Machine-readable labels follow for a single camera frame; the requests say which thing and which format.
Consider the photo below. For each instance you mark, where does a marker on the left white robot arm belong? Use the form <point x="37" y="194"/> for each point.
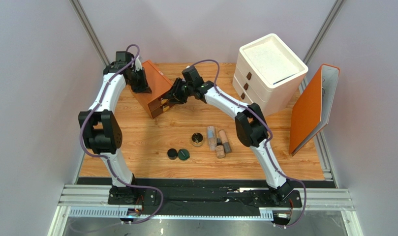
<point x="100" y="135"/>

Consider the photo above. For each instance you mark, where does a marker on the aluminium frame rail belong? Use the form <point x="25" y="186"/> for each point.
<point x="91" y="200"/>

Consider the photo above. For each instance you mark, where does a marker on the black round compact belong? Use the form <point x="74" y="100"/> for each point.
<point x="172" y="154"/>

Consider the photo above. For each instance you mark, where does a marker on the clear blue-label bottle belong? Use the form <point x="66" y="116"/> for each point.
<point x="211" y="137"/>

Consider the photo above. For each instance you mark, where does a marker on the gold round jar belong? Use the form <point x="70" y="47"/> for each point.
<point x="197" y="139"/>

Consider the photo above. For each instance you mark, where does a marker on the orange binder folder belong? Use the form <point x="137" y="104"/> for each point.
<point x="311" y="112"/>

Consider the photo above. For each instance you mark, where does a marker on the beige tube grey cap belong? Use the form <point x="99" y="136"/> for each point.
<point x="225" y="141"/>

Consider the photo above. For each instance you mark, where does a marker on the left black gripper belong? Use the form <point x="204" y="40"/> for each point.
<point x="144" y="87"/>

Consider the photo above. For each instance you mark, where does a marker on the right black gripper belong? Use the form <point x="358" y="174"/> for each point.
<point x="178" y="90"/>

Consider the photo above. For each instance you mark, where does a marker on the dark green round compact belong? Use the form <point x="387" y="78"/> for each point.
<point x="183" y="154"/>

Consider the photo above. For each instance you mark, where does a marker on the small foundation bottle black cap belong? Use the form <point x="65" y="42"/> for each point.
<point x="219" y="148"/>

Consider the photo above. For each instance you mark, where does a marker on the orange drawer box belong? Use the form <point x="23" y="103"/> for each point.
<point x="154" y="103"/>

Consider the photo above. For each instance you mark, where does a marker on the white three-drawer cabinet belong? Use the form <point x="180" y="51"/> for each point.
<point x="268" y="73"/>

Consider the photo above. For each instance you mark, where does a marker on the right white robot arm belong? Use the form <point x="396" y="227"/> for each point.
<point x="251" y="127"/>

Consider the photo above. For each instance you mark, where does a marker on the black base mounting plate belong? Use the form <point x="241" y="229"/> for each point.
<point x="199" y="197"/>

